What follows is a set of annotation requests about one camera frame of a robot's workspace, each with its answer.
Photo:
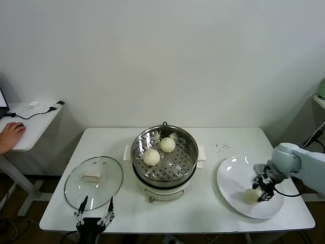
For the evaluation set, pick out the scattered black crumbs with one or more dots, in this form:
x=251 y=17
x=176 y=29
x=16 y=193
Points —
x=224 y=145

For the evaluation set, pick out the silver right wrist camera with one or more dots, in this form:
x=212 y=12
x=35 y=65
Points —
x=259 y=167

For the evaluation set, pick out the white steamed baozi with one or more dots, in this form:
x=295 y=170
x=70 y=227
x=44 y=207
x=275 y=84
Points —
x=250 y=197
x=167 y=145
x=151 y=157

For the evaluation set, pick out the white electric cooker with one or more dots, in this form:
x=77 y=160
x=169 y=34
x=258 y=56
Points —
x=162 y=191

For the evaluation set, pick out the white side table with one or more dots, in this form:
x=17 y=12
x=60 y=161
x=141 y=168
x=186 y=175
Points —
x=38 y=127

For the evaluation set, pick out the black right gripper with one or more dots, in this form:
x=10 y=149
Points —
x=267 y=184

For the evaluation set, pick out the crumpled white tissue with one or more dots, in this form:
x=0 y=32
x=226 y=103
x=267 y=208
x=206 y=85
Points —
x=33 y=104

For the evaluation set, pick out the pale green object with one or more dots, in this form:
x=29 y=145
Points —
x=322 y=90

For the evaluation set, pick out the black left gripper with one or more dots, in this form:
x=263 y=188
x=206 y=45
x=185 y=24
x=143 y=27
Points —
x=89 y=225

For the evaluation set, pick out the perforated steel steamer basket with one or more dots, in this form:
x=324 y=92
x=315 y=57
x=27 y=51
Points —
x=177 y=162

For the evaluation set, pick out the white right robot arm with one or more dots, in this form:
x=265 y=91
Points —
x=287 y=155

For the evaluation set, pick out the person's bare hand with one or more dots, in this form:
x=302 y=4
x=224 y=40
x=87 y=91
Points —
x=10 y=137

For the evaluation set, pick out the black laptop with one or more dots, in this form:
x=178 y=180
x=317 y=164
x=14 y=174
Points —
x=2 y=111

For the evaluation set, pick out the dark computer mouse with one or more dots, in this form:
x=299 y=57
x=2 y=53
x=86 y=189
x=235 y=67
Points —
x=21 y=125

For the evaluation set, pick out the white oval plate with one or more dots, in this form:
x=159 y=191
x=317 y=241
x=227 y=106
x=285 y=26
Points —
x=233 y=178

